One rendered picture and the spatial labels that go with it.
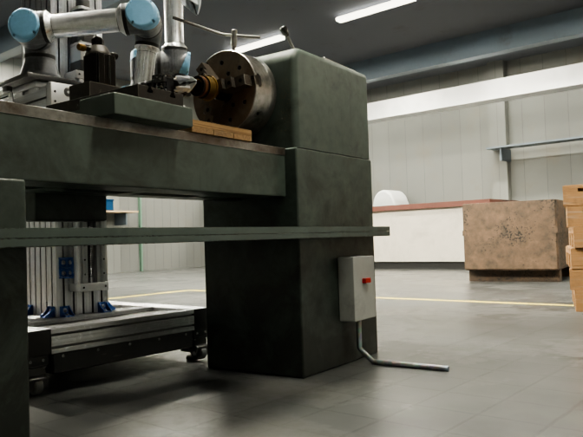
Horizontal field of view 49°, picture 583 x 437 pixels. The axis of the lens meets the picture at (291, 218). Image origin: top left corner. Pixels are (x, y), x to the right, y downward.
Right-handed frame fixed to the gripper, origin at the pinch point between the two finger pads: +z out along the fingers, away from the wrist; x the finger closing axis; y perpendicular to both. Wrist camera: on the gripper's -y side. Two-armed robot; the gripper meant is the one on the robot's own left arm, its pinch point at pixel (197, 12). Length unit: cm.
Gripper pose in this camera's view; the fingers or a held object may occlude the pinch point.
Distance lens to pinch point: 251.8
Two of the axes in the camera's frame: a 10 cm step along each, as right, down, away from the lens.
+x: 7.7, -3.6, -5.3
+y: -5.7, -0.1, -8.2
